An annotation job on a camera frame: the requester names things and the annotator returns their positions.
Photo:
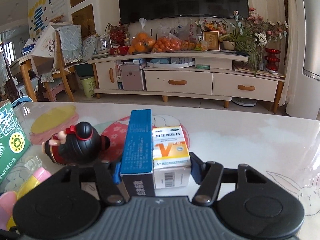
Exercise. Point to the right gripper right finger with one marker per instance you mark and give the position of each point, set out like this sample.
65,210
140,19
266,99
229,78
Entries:
198,168

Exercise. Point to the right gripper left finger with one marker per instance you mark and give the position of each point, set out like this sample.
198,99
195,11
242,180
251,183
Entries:
115,172

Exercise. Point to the blue black tall box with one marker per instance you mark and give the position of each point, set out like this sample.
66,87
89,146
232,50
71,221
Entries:
136,170

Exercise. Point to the orange white medicine box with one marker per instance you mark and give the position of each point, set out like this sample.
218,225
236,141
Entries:
171,158

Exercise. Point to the black haired doll figurine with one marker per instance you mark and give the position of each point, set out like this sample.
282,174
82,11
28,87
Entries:
78,144

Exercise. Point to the yellow duck toy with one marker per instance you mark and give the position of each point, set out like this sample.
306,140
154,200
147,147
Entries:
9,199

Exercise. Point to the cream tv cabinet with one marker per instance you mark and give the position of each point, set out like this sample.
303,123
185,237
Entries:
214,75

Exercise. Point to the green waste bin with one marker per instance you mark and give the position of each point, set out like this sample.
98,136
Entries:
88,84

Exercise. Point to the pink storage box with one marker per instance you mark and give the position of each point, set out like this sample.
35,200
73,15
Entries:
132,77

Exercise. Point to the green cardboard box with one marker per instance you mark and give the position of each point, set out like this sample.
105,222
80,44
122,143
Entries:
14,141

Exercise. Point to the bag of small tangerines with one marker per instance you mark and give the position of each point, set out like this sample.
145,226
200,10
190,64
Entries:
167,43

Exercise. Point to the red candle holder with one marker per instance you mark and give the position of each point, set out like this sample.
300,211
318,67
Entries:
272,59

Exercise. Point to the framed picture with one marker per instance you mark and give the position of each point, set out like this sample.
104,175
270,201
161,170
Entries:
213,40

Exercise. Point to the glass kettle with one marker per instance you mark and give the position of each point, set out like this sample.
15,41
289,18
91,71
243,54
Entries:
103,44

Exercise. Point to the potted green plant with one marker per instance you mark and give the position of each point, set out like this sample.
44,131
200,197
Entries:
244,36

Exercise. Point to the bag of large oranges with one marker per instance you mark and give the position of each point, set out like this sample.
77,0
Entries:
142,42

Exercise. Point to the wooden chair with cover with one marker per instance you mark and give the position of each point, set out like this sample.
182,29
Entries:
55,49

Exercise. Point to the red berry bouquet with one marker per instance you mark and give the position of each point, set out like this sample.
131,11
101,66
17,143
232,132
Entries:
117,33

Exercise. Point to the wooden dining table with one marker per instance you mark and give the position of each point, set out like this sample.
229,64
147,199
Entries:
23,66

